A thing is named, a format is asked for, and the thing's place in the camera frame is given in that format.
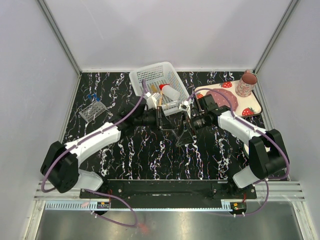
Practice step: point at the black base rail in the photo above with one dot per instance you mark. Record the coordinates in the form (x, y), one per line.
(170, 194)

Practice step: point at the wooden test tube clamp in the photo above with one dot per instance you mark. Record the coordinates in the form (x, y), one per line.
(160, 99)

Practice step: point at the bundle of plastic pipettes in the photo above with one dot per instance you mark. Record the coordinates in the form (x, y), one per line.
(170, 105)

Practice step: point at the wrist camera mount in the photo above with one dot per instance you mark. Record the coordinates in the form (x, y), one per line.
(152, 99)
(184, 106)

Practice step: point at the white bowl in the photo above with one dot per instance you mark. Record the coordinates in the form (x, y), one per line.
(246, 150)

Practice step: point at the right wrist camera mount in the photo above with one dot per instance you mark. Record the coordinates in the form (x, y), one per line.
(184, 106)

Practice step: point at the pink dotted plate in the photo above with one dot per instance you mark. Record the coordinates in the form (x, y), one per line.
(223, 97)

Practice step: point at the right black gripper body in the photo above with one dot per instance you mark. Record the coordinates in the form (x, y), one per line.
(197, 122)

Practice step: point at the white plastic perforated basket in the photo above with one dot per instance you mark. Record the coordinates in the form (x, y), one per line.
(162, 80)

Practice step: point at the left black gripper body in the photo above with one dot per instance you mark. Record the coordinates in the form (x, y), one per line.
(153, 118)

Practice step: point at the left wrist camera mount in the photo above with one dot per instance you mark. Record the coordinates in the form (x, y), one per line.
(152, 99)

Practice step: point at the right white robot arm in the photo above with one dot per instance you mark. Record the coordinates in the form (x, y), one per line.
(267, 153)

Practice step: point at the pink patterned mug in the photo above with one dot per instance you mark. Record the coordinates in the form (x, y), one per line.
(246, 84)

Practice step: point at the wash bottle red cap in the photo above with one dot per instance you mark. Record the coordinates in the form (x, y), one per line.
(169, 91)

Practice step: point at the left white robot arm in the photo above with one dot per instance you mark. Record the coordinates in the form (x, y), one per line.
(61, 166)

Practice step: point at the strawberry pattern tray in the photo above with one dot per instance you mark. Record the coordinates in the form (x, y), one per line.
(247, 106)

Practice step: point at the clear test tube rack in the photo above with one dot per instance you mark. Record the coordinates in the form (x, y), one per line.
(92, 111)

